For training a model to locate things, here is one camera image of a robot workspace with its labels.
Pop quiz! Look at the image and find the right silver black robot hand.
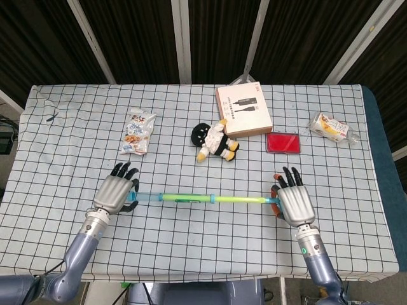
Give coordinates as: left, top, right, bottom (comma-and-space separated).
270, 166, 317, 228

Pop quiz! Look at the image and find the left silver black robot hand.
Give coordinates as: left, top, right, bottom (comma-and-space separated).
92, 161, 141, 215

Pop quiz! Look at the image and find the clear blue plastic tube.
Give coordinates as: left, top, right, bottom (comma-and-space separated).
127, 190, 217, 205

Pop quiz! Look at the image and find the green plunger with blue handle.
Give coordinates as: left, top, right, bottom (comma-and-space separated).
161, 194, 282, 217

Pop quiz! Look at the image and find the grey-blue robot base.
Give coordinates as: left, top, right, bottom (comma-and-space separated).
127, 280, 265, 305

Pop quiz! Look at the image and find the red ink pad case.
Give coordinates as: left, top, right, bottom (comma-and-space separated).
265, 131, 303, 156

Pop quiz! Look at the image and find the white snack bag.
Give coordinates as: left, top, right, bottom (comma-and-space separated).
118, 107, 158, 157

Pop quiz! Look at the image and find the wrapped bread packet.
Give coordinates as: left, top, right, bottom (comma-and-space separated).
306, 111, 362, 146

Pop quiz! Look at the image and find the white black-checked tablecloth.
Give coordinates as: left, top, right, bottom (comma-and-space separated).
0, 83, 400, 284

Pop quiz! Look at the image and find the black and white plush doll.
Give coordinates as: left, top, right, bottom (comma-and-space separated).
190, 118, 240, 164

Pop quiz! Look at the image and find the black device box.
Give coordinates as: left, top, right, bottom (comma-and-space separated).
0, 116, 17, 157

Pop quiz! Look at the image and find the white cable packaging box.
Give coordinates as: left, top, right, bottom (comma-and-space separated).
216, 81, 275, 139

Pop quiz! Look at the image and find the white frame post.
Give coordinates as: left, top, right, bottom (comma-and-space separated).
322, 0, 390, 85
226, 0, 272, 86
170, 0, 193, 85
66, 0, 117, 85

